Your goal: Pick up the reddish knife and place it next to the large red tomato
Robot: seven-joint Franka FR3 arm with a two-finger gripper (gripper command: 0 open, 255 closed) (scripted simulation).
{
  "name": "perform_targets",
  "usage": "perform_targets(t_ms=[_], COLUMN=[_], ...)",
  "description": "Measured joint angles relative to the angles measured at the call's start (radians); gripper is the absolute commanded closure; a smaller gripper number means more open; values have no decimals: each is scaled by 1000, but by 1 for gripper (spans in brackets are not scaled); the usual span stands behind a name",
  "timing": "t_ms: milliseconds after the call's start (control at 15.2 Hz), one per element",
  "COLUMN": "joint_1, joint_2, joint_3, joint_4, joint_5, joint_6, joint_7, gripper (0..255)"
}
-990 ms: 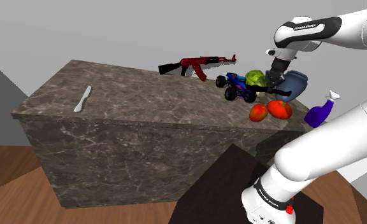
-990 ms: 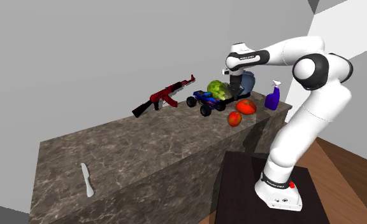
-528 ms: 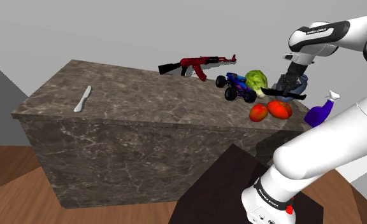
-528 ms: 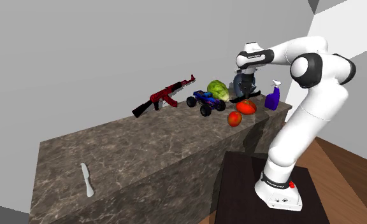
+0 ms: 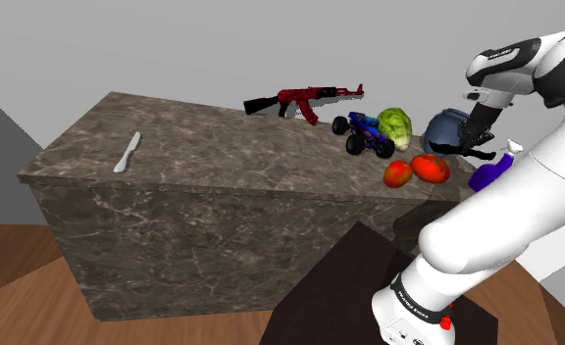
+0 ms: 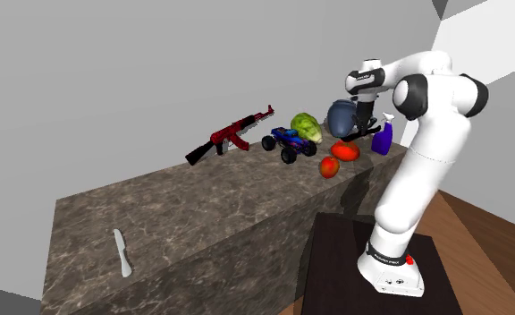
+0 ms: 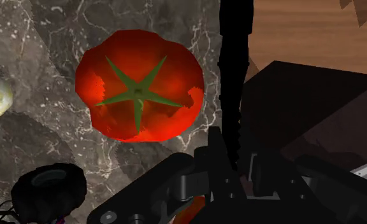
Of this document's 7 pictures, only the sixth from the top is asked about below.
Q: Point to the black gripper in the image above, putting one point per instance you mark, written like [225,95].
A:
[364,112]

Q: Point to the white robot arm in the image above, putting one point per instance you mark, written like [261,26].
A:
[432,144]

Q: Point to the purple spray bottle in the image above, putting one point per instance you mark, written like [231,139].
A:
[382,138]

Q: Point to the red tomato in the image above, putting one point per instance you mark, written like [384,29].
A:
[345,151]

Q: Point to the red apple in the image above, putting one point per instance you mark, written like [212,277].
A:
[329,167]

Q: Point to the green cabbage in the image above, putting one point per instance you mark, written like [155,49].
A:
[307,126]

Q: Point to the blue toy monster truck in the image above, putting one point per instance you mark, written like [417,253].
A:
[289,144]

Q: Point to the red and black toy rifle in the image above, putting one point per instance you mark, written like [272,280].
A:
[230,134]

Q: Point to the dark robot stand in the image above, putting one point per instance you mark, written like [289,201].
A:
[340,266]

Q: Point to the white knife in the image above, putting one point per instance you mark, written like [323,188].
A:
[122,255]

